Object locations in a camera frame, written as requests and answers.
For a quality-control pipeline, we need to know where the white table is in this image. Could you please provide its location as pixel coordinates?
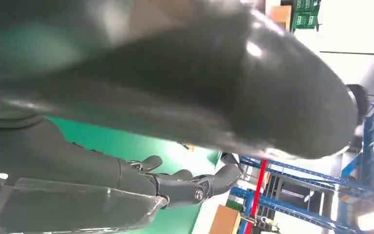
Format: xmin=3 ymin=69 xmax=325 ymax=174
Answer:
xmin=191 ymin=190 xmax=231 ymax=234

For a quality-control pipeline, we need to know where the black round fixture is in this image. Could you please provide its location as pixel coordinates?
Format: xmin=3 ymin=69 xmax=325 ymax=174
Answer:
xmin=346 ymin=84 xmax=371 ymax=150

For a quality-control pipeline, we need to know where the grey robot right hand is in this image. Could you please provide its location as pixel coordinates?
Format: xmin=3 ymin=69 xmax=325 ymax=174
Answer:
xmin=0 ymin=0 xmax=359 ymax=209

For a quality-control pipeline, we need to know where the green plastic crate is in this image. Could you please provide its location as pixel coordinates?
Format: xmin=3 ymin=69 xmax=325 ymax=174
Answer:
xmin=291 ymin=13 xmax=319 ymax=32
xmin=292 ymin=0 xmax=321 ymax=14

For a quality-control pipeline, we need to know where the green table mat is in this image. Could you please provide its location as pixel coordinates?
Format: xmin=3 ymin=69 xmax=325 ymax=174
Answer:
xmin=47 ymin=116 xmax=222 ymax=234

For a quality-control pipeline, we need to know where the small brown cardboard box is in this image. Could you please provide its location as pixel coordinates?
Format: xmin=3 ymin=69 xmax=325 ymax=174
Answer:
xmin=270 ymin=4 xmax=293 ymax=32

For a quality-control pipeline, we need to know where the red pole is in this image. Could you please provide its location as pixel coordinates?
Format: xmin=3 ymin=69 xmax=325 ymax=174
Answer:
xmin=244 ymin=159 xmax=268 ymax=234

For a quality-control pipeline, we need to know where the blue metal rack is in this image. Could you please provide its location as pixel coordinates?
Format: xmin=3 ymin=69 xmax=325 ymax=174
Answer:
xmin=229 ymin=101 xmax=374 ymax=234

